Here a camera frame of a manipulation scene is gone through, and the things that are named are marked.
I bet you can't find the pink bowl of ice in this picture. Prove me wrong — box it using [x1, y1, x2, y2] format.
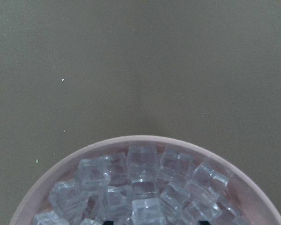
[10, 135, 281, 225]

